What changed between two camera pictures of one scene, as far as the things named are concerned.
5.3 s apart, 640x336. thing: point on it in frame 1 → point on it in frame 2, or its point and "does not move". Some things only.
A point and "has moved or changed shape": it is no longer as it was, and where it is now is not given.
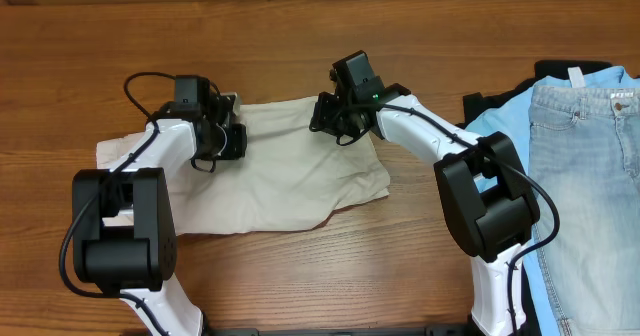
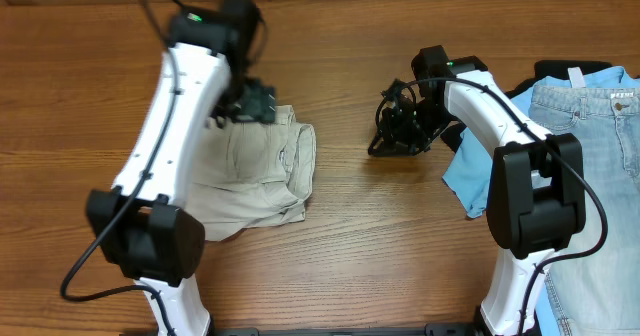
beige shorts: (291, 171) has moved or changed shape
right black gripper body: (324, 114) → (403, 126)
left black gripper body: (235, 141) → (255, 106)
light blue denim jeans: (584, 147) does not move
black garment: (474, 105) does not move
